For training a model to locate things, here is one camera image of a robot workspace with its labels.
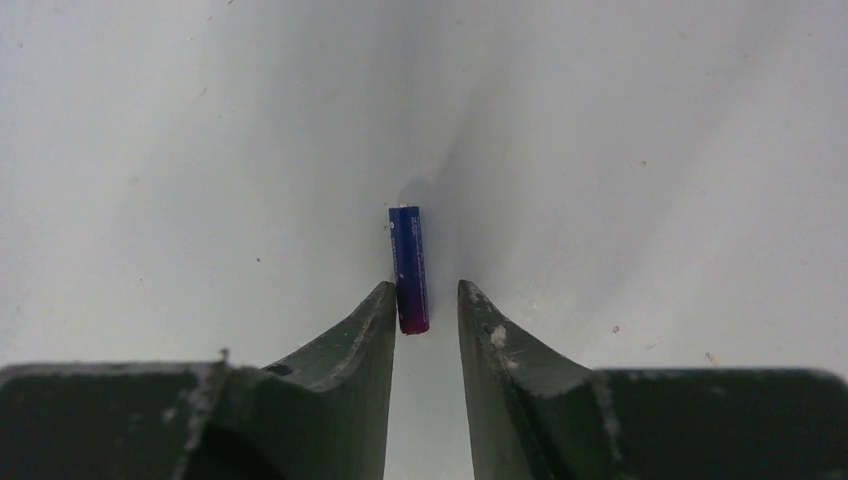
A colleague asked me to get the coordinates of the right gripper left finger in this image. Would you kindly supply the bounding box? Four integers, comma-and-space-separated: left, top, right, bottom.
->
1, 282, 396, 479

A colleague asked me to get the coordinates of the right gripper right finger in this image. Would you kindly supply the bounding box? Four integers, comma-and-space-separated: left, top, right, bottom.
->
457, 280, 847, 479

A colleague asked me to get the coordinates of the blue battery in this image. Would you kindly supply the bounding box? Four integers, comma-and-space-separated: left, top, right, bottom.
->
388, 205, 430, 335

